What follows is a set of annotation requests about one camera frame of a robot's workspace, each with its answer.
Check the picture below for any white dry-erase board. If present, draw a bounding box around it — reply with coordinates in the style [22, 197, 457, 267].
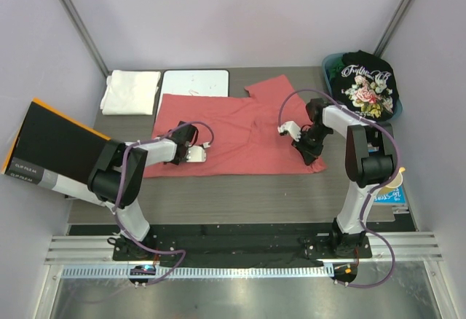
[160, 70, 229, 97]

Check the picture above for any yellow mug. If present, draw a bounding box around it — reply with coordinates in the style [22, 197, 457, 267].
[384, 167, 406, 189]

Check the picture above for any black floral t shirt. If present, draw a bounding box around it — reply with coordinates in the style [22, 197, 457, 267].
[328, 50, 400, 122]

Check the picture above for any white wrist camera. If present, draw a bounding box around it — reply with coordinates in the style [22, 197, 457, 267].
[185, 146, 207, 163]
[277, 121, 301, 142]

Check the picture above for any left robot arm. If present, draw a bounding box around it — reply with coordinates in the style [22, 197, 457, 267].
[87, 122, 199, 260]

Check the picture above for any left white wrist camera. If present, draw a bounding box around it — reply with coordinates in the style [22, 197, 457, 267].
[185, 146, 207, 163]

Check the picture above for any pink t shirt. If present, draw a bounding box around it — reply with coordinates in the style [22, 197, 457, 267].
[144, 75, 327, 178]

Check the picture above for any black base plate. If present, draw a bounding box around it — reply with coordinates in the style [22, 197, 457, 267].
[107, 223, 372, 269]

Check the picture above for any teal plastic basket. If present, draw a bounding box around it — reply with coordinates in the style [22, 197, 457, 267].
[322, 52, 403, 120]

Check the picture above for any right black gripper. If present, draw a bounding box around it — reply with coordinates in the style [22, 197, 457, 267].
[293, 125, 332, 165]

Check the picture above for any folded white t shirt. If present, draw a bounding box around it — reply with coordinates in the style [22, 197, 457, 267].
[100, 70, 162, 116]

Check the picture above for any black orange clip file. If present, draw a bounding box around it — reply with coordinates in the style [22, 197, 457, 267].
[1, 98, 111, 207]

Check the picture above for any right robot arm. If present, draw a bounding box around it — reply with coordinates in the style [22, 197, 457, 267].
[292, 98, 398, 259]

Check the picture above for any blue picture book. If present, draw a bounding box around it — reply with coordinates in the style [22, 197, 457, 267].
[374, 185, 407, 205]

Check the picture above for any aluminium frame rail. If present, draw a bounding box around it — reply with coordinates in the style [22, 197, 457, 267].
[45, 232, 443, 264]

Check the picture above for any slotted cable duct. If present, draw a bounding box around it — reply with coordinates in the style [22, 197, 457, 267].
[61, 264, 333, 280]

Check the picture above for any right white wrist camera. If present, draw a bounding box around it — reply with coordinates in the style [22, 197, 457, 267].
[277, 121, 301, 142]

